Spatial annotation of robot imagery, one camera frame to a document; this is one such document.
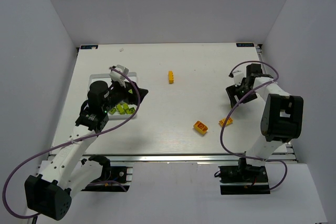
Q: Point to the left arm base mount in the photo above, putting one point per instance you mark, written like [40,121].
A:
[114,179]

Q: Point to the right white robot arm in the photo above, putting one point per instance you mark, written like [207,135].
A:
[281,120]

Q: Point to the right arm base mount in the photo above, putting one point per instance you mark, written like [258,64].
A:
[237,181]

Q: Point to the blue label sticker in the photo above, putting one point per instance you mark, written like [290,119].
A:
[245,44]
[88,47]

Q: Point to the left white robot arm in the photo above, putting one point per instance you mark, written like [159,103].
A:
[50,193]

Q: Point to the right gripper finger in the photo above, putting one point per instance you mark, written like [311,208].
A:
[231,92]
[249,98]

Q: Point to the long orange lego brick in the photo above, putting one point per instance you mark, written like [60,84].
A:
[171,77]

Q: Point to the orange curved lego brick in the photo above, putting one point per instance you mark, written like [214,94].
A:
[200,128]

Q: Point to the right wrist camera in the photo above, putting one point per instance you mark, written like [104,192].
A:
[237,76]

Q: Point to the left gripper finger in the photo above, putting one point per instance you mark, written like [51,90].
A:
[139,95]
[130,88]

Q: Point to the left blue label sticker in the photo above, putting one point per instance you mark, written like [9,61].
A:
[88,47]

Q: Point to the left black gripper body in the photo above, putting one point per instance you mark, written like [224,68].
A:
[125,92]

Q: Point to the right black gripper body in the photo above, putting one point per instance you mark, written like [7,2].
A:
[239,92]

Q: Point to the right blue label sticker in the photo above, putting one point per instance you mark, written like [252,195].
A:
[245,44]

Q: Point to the small dark green lego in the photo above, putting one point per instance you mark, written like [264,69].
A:
[112,111]

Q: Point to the green lego brick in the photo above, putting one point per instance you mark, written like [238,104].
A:
[120,109]
[125,106]
[130,110]

